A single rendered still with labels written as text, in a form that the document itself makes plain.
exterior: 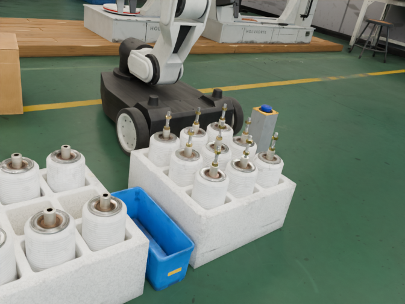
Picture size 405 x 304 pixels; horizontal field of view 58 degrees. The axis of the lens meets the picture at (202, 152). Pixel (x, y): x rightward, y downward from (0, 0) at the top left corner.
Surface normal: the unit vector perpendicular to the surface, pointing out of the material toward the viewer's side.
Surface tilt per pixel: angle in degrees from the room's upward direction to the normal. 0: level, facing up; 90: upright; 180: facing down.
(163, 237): 88
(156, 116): 46
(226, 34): 90
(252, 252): 0
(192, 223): 90
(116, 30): 90
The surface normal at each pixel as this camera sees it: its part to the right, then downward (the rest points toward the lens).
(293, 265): 0.16, -0.87
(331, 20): -0.77, 0.18
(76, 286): 0.61, 0.46
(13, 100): 0.42, 0.48
